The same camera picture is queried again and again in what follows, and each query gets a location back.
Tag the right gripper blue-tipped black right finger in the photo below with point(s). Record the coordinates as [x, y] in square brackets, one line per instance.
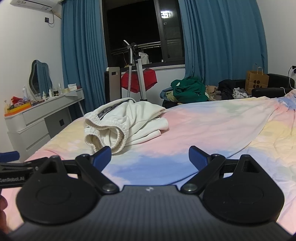
[234, 191]

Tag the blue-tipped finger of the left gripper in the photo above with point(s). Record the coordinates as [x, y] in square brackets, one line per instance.
[9, 156]

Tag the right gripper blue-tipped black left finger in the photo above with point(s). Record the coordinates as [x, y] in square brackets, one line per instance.
[61, 192]

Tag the white knit jacket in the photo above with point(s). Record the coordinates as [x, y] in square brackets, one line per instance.
[123, 122]

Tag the black clothes pile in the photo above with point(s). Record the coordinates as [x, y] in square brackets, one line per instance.
[227, 86]

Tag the person's left hand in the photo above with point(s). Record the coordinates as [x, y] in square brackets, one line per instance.
[3, 205]

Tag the white dressing table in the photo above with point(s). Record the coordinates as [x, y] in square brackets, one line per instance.
[32, 128]

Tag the orange tray with items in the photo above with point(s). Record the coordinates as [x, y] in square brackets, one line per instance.
[15, 105]

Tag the pastel tie-dye bed sheet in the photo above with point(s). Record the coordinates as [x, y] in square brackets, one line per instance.
[150, 204]

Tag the wavy blue-framed mirror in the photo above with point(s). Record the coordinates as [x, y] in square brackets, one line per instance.
[39, 79]

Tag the green garment pile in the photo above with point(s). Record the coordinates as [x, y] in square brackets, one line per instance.
[189, 90]

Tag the black sofa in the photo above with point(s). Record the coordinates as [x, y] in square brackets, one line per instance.
[278, 86]

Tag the brown paper bag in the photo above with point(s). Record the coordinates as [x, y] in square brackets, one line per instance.
[256, 79]

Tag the left blue curtain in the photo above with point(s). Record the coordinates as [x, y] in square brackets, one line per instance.
[84, 58]

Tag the blue curtain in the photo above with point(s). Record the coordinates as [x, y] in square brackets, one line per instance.
[222, 39]
[84, 58]

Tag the grey tower heater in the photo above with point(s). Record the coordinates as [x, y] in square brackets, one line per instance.
[112, 84]

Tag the red garment on stand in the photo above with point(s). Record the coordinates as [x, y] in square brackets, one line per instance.
[150, 80]

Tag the right blue curtain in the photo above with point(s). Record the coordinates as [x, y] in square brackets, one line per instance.
[222, 39]

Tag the white air conditioner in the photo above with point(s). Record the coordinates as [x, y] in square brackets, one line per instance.
[41, 5]

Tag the garment steamer stand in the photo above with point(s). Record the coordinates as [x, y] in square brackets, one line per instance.
[135, 55]

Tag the dark window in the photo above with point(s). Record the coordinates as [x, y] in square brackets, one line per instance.
[154, 26]

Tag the wall socket with cable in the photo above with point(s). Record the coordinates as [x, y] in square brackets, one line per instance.
[291, 74]

